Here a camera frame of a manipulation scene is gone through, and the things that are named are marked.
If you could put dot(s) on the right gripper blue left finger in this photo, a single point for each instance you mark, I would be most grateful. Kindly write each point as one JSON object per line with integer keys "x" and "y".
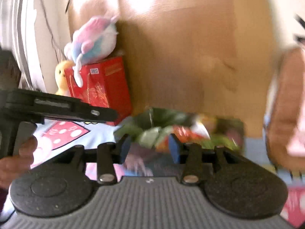
{"x": 124, "y": 147}

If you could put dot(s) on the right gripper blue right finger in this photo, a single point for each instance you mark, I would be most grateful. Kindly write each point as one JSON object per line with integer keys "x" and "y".
{"x": 176, "y": 148}

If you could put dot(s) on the dark green vegetable snack pack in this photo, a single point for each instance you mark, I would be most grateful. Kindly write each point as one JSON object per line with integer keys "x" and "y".
{"x": 147, "y": 138}

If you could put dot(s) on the red spicy snack pack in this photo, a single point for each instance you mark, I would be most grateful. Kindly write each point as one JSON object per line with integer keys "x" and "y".
{"x": 184, "y": 134}

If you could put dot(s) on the bright green snack pack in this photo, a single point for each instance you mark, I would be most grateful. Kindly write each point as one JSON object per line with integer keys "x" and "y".
{"x": 220, "y": 140}

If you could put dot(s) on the person's hand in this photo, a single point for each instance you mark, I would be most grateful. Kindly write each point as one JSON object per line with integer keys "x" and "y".
{"x": 14, "y": 166}

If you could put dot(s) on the black sheep print box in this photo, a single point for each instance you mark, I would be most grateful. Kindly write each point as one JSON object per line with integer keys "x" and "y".
{"x": 149, "y": 154}

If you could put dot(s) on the blue Peppa Pig bedsheet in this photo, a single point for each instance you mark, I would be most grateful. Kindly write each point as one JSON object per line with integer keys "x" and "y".
{"x": 149, "y": 196}

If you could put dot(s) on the yellow duck plush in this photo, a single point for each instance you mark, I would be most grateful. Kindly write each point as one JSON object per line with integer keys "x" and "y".
{"x": 60, "y": 78}

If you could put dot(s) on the red gift bag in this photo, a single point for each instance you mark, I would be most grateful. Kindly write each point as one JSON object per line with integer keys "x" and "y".
{"x": 104, "y": 85}

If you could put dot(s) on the wooden headboard panel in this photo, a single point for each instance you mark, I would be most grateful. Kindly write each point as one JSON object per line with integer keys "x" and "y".
{"x": 202, "y": 56}

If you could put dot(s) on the pink blue unicorn plush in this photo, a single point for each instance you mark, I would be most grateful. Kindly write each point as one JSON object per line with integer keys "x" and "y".
{"x": 92, "y": 42}

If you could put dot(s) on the brown seat cushion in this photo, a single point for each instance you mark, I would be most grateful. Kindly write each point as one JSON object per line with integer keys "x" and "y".
{"x": 284, "y": 131}

